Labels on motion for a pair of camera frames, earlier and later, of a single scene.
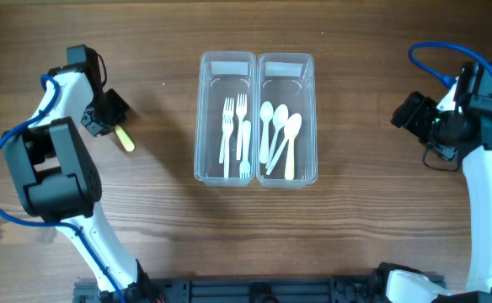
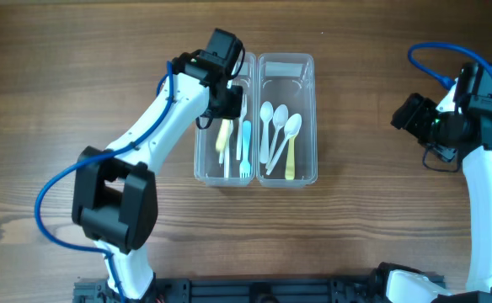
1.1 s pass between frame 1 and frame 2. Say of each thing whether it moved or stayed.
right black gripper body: stayed
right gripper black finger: stayed
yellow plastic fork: moved
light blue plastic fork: stayed
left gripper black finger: moved
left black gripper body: moved
